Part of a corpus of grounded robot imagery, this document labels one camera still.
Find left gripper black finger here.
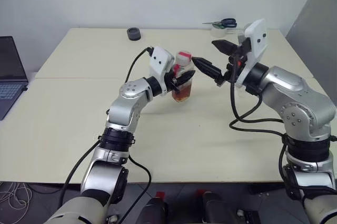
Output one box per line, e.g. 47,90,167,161
176,70,196,87

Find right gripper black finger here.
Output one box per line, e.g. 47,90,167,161
212,39,238,57
192,56,225,87

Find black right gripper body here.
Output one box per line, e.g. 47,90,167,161
223,37,251,83

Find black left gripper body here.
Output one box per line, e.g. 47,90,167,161
165,72,183,94

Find clear plastic drink bottle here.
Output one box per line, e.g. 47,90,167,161
171,62,197,103

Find white bottle cap red tape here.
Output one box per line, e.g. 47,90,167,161
175,50,192,65

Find clear tape roll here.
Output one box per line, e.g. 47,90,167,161
210,23,229,38

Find dark rounded shape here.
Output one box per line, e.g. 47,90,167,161
138,197,169,224
201,191,235,224

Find dark grey laptop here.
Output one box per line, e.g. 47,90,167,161
0,36,29,121

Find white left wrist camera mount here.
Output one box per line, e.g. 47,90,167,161
148,46,175,96

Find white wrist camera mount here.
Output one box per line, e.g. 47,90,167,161
148,46,175,96
235,18,270,90

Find blue handled scissors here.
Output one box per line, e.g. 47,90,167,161
202,18,237,29

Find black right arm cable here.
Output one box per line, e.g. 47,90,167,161
229,50,290,198

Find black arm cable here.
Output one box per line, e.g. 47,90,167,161
59,47,154,224
229,50,290,198

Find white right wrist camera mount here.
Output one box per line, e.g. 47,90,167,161
235,18,270,90

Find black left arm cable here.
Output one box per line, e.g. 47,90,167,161
59,47,154,224

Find white tangled cord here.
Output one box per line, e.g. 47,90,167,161
0,181,34,217

